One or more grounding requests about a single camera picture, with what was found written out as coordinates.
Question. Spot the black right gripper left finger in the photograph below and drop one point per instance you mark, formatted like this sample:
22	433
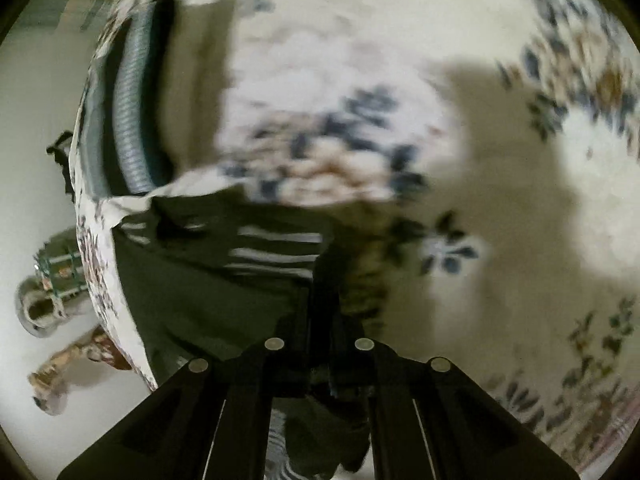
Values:
208	421

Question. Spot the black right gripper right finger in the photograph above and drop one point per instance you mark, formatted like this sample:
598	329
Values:
431	421

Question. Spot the black grey striped sweater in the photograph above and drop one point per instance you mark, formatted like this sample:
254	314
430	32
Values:
273	299

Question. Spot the folded black grey striped clothes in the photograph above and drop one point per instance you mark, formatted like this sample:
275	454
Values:
121	151

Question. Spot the black clothes pile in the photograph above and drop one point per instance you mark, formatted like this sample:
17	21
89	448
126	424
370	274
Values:
59	151

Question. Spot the teal shelf rack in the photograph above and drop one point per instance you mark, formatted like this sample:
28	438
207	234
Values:
59	266

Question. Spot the floral fleece bed blanket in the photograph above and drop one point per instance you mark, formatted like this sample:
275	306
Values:
491	146

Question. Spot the left teal curtain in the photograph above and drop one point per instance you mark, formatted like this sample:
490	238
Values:
74	15

